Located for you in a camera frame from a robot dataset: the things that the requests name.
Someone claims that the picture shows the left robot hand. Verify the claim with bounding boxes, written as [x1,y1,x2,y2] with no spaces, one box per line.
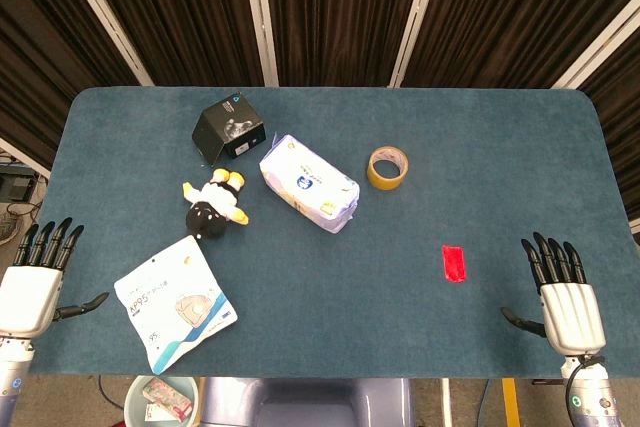
[0,217,110,339]

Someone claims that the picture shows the small red object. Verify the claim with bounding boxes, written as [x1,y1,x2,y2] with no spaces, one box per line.
[441,244,468,285]

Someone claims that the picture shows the grey equipment with cables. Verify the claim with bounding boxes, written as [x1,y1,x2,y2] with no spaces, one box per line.
[0,156,49,247]

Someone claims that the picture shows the floral patterned packet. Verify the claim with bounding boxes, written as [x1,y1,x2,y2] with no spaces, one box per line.
[141,376,194,422]

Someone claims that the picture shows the blue table mat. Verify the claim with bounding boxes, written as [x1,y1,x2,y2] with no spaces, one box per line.
[25,86,640,379]

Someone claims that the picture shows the black white plush toy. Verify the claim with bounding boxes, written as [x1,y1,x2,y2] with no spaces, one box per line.
[181,167,250,241]

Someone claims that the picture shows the pale round bucket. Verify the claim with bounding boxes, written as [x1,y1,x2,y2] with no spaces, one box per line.
[123,375,201,427]

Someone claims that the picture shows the dark folding screen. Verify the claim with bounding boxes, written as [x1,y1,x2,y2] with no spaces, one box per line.
[0,0,640,236]

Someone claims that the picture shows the white tissue pack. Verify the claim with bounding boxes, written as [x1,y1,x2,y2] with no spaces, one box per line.
[258,133,361,235]

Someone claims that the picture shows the robot torso base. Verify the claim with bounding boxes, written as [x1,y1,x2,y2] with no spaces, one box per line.
[198,376,416,427]

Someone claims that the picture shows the black cardboard box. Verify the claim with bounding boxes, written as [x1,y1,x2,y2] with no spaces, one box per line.
[191,92,268,167]

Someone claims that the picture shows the white KP95 mask bag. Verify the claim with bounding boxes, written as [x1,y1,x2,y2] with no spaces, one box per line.
[113,234,239,376]

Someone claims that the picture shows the brown packing tape roll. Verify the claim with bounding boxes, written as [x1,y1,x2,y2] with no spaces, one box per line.
[366,145,410,192]

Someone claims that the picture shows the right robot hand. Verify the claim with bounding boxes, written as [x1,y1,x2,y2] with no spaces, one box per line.
[500,231,607,354]

